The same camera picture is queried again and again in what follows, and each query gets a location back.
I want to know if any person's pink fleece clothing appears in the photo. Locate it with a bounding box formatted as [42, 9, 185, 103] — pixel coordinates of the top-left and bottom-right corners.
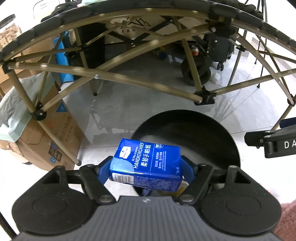
[272, 201, 296, 241]

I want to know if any black tripod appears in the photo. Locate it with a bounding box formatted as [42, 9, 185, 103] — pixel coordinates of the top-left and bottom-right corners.
[254, 0, 269, 90]

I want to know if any clear snack jar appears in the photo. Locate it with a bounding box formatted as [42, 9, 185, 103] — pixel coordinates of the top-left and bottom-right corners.
[0, 15, 23, 50]

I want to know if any black round waste bin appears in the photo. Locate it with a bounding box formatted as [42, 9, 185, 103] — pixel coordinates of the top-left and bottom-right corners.
[131, 110, 241, 198]

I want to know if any cardboard box with bag liner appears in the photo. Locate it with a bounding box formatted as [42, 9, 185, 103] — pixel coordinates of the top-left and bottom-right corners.
[0, 72, 84, 172]

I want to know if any blue tissue packet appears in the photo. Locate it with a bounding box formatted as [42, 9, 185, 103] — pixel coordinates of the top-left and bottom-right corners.
[108, 138, 182, 193]

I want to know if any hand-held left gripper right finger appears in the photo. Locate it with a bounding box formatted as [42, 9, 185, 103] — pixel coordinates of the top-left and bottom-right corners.
[177, 156, 252, 205]

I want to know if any pale green plastic bag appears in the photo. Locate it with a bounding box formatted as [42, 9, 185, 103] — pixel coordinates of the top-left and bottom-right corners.
[0, 74, 56, 142]

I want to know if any blue box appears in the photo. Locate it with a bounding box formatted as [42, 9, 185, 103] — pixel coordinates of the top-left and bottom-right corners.
[54, 31, 77, 83]

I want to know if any tan folding slat table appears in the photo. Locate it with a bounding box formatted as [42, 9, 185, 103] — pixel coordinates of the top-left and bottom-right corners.
[0, 0, 296, 166]

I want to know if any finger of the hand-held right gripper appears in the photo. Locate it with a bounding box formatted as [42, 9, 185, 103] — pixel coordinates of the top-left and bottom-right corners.
[278, 118, 296, 128]
[244, 126, 296, 147]

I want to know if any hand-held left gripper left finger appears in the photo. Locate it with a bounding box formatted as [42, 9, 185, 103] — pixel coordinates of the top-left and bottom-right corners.
[40, 156, 116, 205]

